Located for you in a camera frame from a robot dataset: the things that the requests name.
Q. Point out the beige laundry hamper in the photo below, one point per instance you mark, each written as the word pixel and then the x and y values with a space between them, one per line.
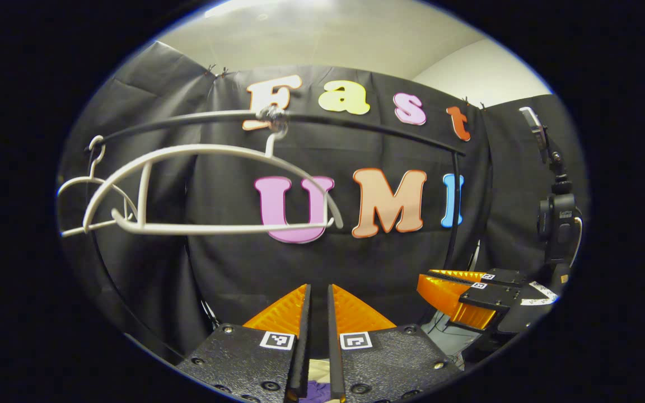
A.
pixel 318 370

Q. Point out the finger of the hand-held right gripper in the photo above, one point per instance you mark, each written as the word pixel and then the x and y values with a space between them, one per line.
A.
pixel 504 276
pixel 490 296

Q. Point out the black clothes rack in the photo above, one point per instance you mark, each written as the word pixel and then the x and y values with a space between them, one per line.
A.
pixel 457 163

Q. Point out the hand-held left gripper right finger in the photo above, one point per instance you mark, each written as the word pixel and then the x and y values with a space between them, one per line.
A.
pixel 335 358

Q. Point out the white clothes hanger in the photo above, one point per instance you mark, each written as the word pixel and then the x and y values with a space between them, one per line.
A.
pixel 205 228
pixel 73 231

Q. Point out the purple knit shirt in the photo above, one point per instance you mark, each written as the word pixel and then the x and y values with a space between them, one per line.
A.
pixel 316 393

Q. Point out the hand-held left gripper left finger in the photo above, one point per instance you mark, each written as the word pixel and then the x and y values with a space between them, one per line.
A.
pixel 302 358

